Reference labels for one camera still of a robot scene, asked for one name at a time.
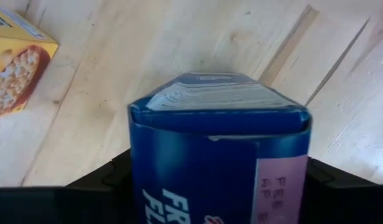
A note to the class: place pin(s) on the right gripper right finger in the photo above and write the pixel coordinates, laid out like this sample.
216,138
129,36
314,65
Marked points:
350,205

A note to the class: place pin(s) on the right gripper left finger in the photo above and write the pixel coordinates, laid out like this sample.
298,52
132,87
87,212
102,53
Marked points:
70,205

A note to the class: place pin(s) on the blue Frosted Flakes cereal box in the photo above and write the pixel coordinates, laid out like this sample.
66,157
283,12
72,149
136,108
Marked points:
210,155

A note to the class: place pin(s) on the yellow Corn Pops cereal box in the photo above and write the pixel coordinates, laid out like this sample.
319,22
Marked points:
17,62

